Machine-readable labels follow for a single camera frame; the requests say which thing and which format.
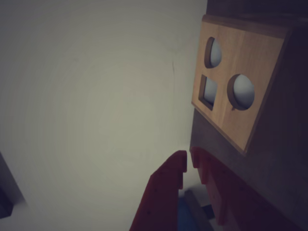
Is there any dark grey pillar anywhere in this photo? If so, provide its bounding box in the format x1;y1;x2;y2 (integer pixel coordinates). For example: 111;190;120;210
0;151;28;217

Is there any blurred grey bar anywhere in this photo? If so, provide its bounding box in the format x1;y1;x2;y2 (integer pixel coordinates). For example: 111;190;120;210
184;189;212;231

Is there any blurred blue object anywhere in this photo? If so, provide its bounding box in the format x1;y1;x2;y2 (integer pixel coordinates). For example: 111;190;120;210
177;191;202;231

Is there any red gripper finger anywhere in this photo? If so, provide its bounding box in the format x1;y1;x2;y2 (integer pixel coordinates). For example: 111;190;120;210
190;146;308;231
129;150;188;231

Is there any wooden shape sorter box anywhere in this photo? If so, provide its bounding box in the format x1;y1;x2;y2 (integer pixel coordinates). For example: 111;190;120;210
191;13;308;169

